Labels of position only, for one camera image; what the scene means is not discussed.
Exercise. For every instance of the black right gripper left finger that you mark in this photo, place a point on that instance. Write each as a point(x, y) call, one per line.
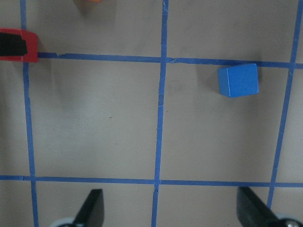
point(91, 213)

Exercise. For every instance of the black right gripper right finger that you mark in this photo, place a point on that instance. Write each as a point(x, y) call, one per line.
point(252, 211)

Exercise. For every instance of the red wooden block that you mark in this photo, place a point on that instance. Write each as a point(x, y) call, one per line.
point(18, 45)

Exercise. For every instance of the blue wooden block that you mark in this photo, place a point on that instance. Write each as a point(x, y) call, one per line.
point(238, 80)

